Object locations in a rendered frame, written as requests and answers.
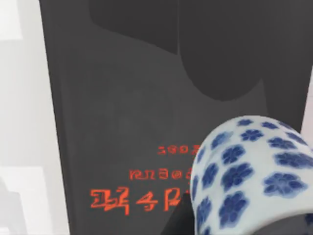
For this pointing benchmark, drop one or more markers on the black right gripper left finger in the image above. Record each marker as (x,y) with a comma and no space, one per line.
(180,218)

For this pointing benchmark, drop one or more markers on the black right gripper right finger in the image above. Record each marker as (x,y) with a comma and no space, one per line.
(288,225)

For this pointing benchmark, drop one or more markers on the white and blue floral cup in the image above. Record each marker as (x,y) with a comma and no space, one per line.
(247,176)

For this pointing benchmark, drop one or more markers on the black book with red lettering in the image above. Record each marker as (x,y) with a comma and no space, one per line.
(122,110)

